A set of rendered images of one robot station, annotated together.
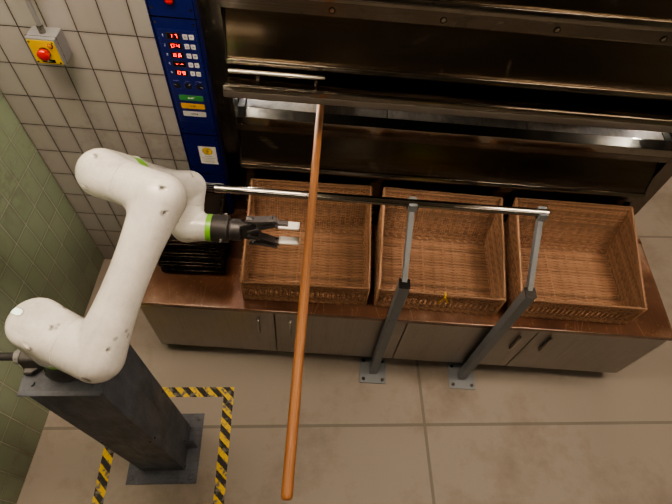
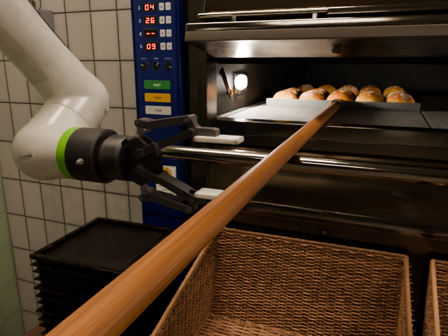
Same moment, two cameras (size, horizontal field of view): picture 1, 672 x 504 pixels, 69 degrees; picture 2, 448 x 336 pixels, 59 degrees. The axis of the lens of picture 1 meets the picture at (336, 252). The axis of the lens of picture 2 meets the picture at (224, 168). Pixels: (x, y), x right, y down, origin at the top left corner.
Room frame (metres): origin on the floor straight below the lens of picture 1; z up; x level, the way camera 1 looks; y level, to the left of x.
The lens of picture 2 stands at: (0.41, -0.09, 1.35)
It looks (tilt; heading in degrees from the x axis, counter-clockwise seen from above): 15 degrees down; 25
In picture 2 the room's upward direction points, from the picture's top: straight up
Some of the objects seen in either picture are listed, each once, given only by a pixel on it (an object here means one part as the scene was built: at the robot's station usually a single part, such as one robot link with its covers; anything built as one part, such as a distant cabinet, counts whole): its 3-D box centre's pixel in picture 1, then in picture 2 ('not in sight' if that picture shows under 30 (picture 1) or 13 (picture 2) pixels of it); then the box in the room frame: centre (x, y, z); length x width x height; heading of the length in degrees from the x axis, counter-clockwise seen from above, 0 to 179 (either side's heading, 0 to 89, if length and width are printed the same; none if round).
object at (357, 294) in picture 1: (308, 241); (285, 329); (1.24, 0.13, 0.72); 0.56 x 0.49 x 0.28; 94
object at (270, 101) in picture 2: not in sight; (343, 99); (2.12, 0.16, 1.20); 0.55 x 0.36 x 0.03; 93
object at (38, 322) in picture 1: (50, 335); not in sight; (0.43, 0.69, 1.36); 0.16 x 0.13 x 0.19; 72
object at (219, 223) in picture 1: (222, 227); (99, 155); (0.93, 0.39, 1.19); 0.12 x 0.06 x 0.09; 3
